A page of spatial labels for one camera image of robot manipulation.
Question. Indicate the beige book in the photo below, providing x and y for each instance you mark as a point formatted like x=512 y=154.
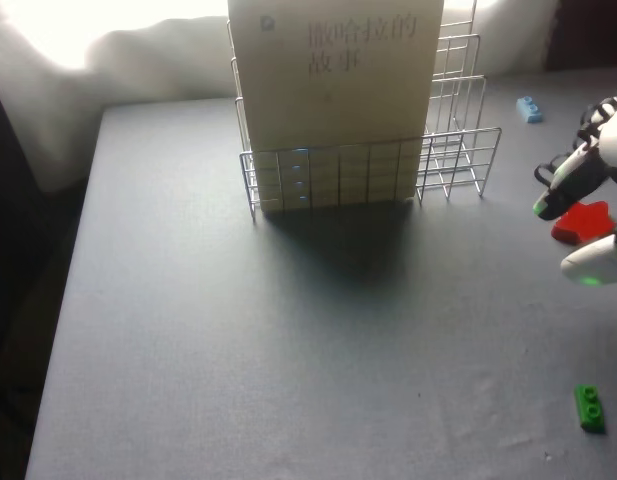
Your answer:
x=333 y=100

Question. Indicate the grey table cloth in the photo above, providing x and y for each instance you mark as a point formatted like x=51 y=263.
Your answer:
x=238 y=375

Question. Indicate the red toy star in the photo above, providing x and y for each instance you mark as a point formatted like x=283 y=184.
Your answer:
x=585 y=222

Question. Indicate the white curtain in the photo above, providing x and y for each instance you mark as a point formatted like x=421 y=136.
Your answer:
x=138 y=65

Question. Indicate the green toy brick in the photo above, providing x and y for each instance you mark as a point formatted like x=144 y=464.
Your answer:
x=589 y=410

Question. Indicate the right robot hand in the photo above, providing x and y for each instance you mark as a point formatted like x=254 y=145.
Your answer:
x=573 y=170

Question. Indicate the blue toy brick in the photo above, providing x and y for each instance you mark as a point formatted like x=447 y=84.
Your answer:
x=530 y=110

